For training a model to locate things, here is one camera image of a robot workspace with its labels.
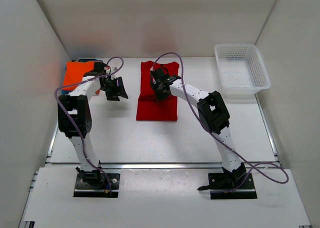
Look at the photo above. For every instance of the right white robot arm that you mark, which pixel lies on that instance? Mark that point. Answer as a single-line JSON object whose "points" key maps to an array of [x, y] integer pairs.
{"points": [[212, 114]]}

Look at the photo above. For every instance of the red t shirt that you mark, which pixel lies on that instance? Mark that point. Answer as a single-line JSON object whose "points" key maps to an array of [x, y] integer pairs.
{"points": [[149, 108]]}

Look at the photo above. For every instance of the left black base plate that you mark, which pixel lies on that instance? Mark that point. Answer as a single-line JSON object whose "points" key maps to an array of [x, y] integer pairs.
{"points": [[97, 190]]}

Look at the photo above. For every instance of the white plastic basket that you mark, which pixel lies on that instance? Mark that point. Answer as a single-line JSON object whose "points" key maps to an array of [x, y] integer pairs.
{"points": [[241, 69]]}

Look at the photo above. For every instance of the dark label sticker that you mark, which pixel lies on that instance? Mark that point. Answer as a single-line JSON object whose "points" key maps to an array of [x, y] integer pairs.
{"points": [[86, 60]]}

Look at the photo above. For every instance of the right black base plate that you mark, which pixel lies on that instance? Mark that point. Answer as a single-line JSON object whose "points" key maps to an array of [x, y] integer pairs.
{"points": [[221, 187]]}

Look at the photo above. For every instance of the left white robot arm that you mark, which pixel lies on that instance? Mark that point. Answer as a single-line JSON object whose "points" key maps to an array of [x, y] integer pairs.
{"points": [[74, 115]]}

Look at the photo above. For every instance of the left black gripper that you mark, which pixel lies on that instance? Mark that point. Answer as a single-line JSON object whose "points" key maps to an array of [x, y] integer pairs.
{"points": [[114, 86]]}

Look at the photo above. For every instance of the orange t shirt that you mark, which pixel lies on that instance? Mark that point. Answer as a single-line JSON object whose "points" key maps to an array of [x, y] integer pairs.
{"points": [[76, 70]]}

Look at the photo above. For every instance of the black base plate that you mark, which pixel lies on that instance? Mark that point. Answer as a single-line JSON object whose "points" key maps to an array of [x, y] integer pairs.
{"points": [[221, 187], [97, 190]]}

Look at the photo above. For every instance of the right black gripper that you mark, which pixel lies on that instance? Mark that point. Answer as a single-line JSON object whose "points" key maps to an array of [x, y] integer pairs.
{"points": [[160, 86]]}

